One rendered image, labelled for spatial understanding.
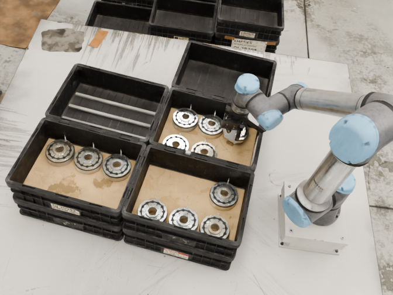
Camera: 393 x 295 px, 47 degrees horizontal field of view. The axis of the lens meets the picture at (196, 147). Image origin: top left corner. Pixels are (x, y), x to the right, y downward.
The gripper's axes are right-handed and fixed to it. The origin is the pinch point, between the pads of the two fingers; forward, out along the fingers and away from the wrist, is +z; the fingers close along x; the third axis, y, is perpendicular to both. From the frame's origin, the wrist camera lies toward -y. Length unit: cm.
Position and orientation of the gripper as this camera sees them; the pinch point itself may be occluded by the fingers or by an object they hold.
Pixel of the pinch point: (237, 136)
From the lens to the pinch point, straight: 178.3
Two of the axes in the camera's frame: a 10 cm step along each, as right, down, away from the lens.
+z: -0.8, 4.7, 8.8
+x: -2.5, 8.4, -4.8
